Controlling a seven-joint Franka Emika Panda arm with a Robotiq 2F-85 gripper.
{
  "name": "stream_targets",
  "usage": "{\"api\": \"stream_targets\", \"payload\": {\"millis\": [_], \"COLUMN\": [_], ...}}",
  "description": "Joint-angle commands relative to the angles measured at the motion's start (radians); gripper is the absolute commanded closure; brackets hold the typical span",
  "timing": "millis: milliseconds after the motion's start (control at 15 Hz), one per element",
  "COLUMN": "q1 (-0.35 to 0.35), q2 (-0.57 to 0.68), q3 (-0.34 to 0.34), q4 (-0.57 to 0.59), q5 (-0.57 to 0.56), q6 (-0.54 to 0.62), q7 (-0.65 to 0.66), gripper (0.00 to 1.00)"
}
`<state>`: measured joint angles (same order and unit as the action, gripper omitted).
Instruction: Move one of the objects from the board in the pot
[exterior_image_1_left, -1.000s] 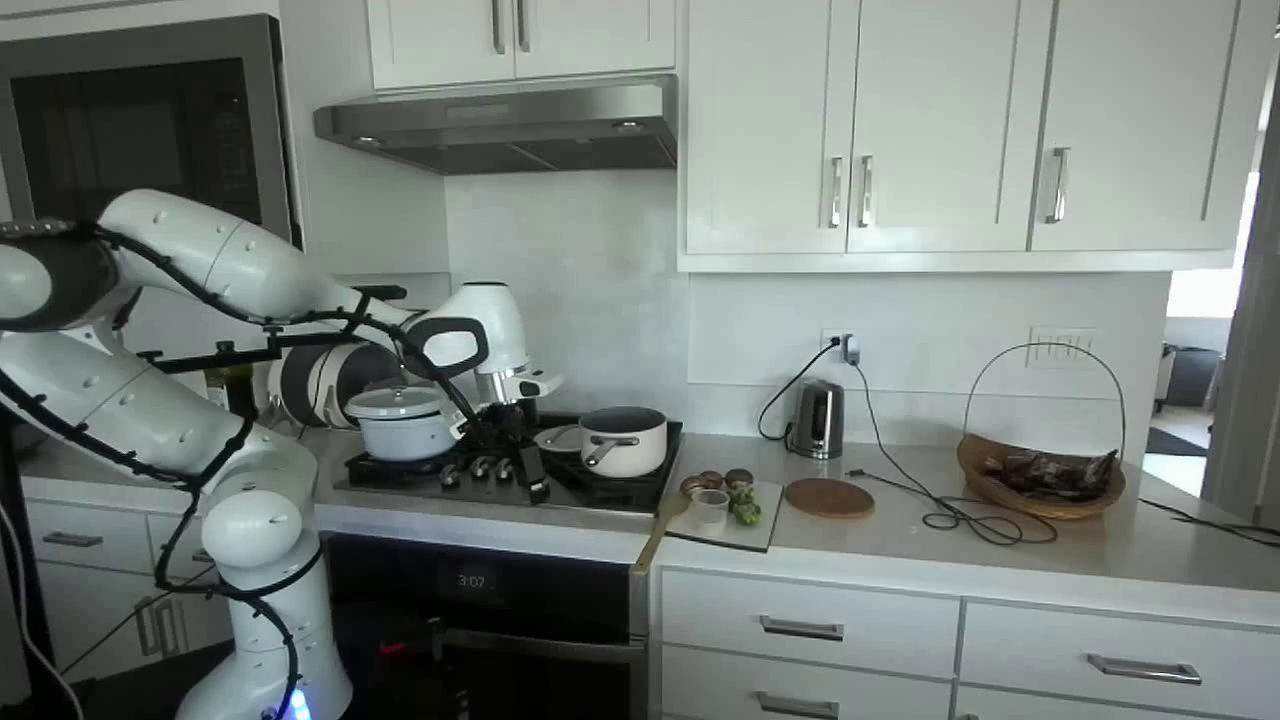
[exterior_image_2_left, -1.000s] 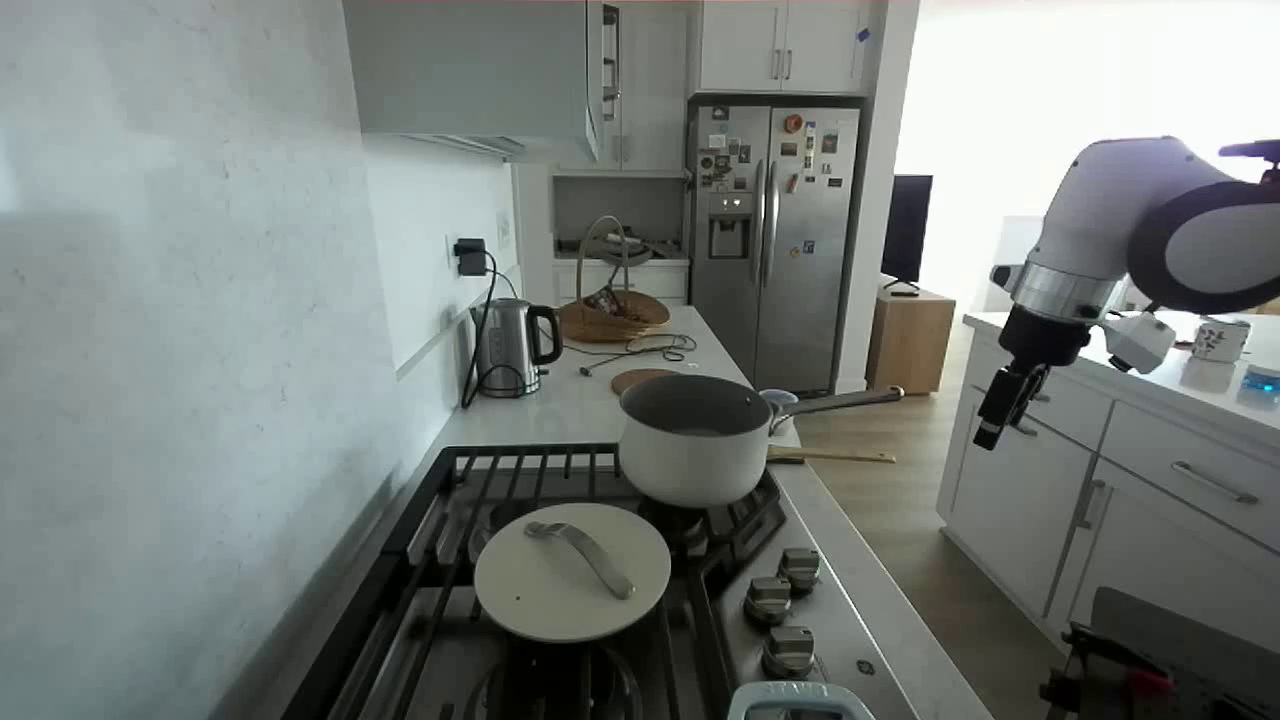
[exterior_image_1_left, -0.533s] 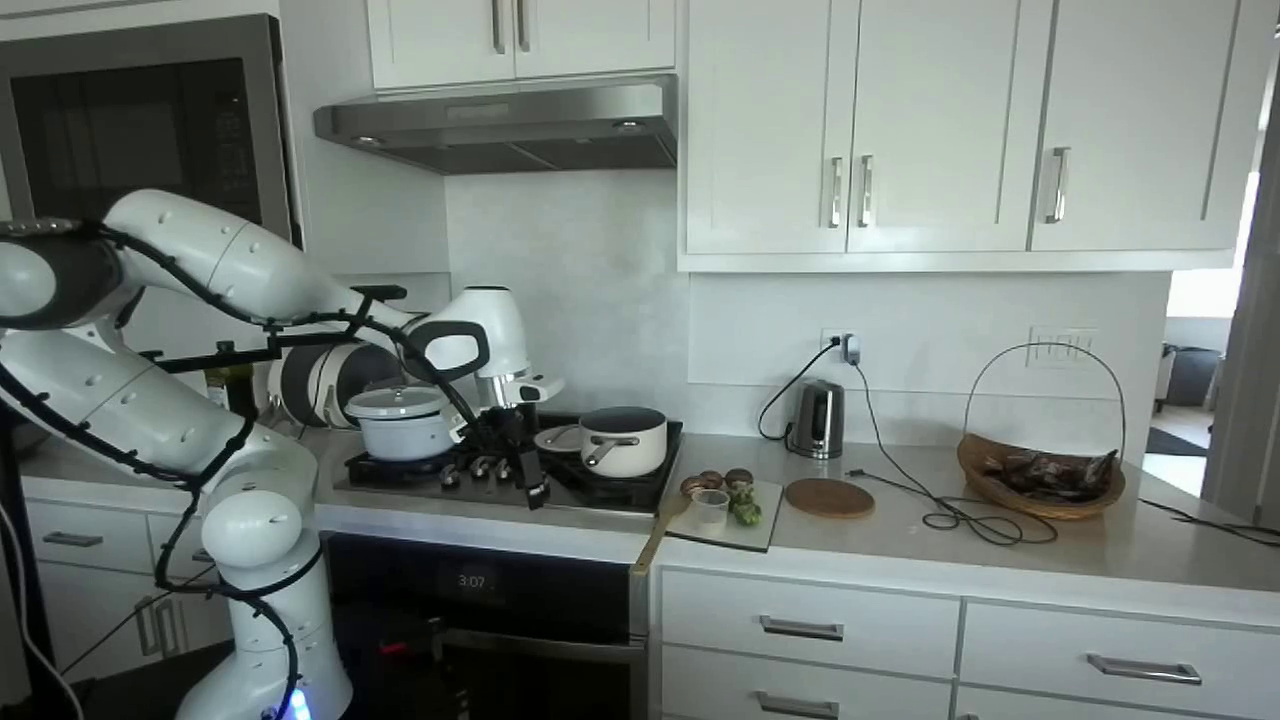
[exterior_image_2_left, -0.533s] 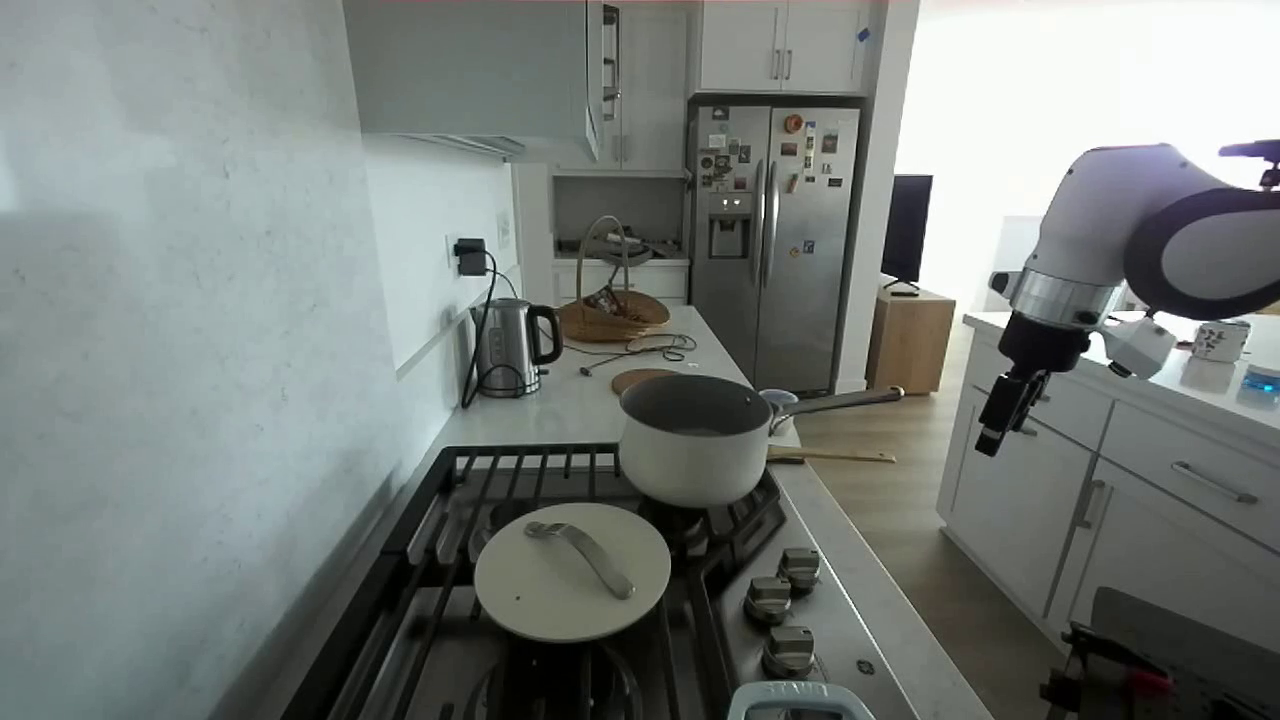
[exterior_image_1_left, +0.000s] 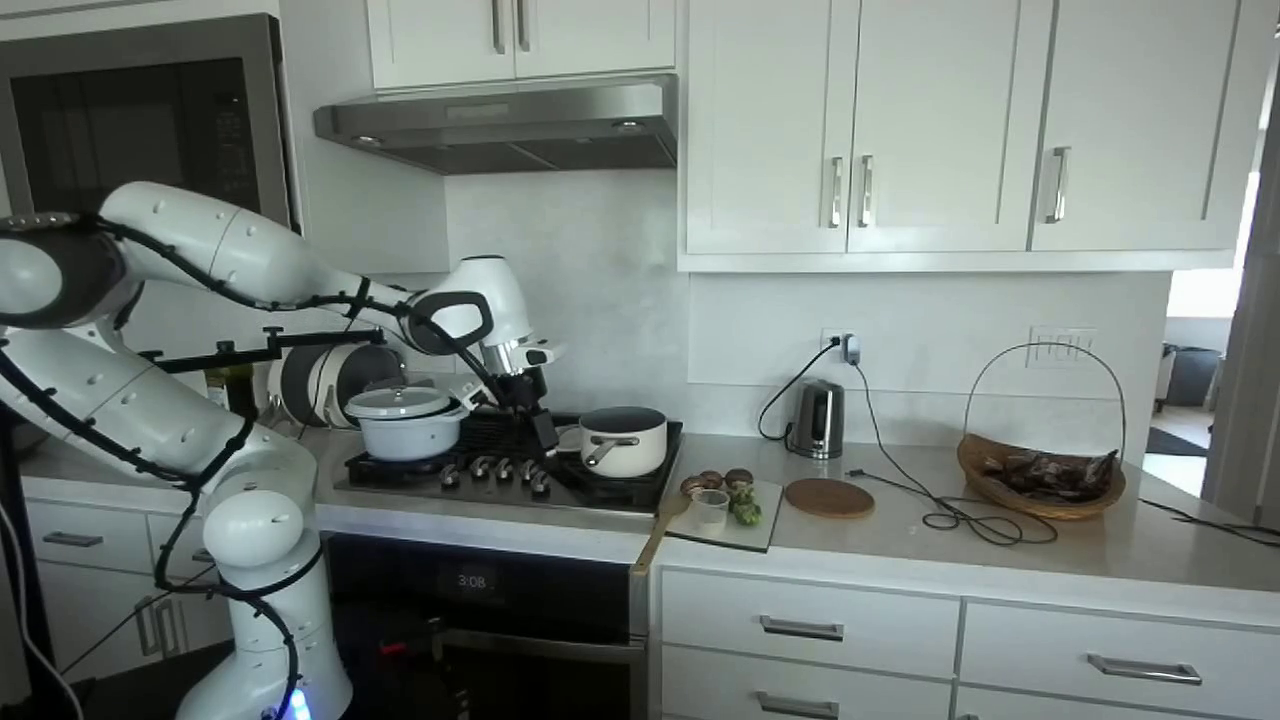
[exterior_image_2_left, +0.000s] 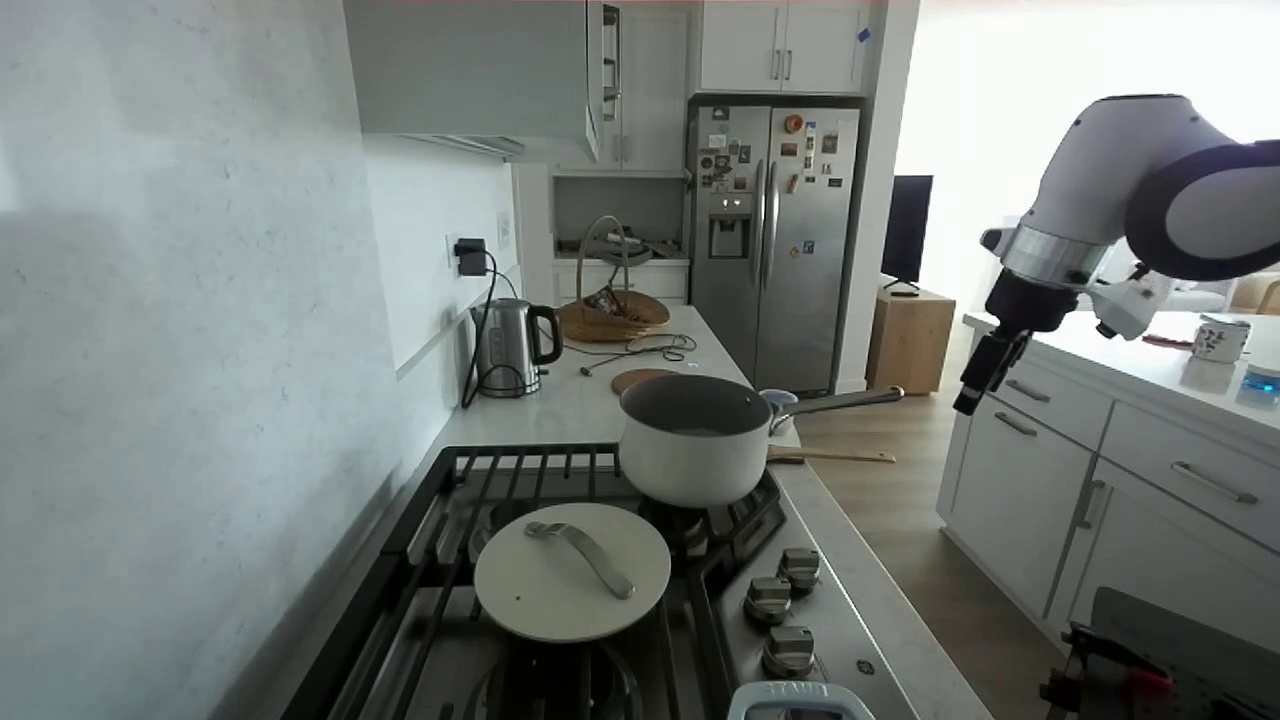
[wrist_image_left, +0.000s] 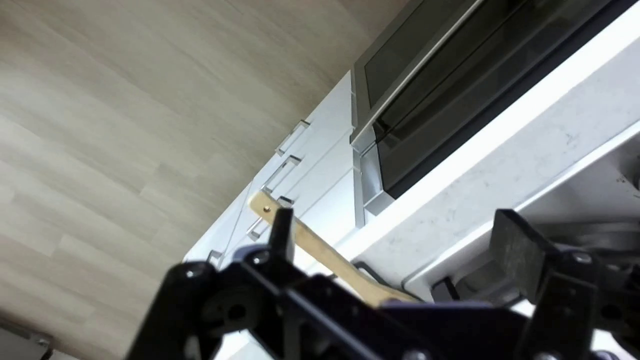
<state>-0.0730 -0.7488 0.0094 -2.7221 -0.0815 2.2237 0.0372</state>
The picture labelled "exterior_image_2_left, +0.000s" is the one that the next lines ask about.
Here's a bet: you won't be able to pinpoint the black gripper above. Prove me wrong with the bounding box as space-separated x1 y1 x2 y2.
946 269 1079 419

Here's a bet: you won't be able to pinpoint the round wooden board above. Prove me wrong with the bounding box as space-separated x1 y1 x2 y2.
556 290 675 354

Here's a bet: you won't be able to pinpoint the white pot lid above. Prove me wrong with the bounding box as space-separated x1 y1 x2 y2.
470 499 675 647

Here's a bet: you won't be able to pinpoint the wooden box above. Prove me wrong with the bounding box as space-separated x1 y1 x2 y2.
864 285 959 399

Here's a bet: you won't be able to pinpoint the black monitor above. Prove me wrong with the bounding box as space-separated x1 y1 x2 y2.
877 173 937 290

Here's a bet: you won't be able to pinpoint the white kitchen island cabinet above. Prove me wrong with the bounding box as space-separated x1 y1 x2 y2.
931 310 1280 659

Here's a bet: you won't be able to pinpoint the white mug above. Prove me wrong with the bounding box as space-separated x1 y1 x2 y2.
1189 314 1255 367

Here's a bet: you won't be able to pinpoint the stainless steel fridge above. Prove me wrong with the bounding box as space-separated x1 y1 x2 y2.
684 91 868 399

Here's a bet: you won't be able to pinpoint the grey stove knob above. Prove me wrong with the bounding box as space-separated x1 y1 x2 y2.
777 545 825 601
740 574 799 631
760 622 820 685

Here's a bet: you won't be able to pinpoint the blue white small box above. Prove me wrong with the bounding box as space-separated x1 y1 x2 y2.
1230 363 1280 412

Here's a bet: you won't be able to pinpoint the black tripod stand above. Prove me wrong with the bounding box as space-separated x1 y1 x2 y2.
1037 585 1280 720

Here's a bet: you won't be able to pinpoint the round cork trivet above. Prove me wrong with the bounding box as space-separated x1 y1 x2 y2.
609 363 681 403

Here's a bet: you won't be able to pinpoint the white plastic container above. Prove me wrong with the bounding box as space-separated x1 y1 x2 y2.
724 675 880 720

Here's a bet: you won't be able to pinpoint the white upper cabinets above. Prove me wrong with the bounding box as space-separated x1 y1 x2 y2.
686 0 888 99

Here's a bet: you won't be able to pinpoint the metal arch stand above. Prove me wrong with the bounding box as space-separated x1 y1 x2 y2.
571 211 644 322

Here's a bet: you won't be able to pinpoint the steel electric kettle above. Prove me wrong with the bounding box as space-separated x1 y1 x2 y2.
466 296 568 403

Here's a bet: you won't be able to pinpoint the black gas cooktop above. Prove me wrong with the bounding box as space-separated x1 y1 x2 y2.
276 441 925 720

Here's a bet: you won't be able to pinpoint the wooden spatula handle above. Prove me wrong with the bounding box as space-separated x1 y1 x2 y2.
765 443 898 467

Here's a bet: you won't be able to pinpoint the white wrist camera block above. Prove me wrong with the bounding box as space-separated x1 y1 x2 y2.
1088 273 1175 345

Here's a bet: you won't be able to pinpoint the white saucepan with metal handle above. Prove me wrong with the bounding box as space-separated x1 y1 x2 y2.
616 374 907 512

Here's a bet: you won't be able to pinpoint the metal wire utensil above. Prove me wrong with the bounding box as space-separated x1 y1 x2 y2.
575 333 699 382

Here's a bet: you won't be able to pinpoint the black kettle cable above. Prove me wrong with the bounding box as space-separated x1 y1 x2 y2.
457 251 507 412

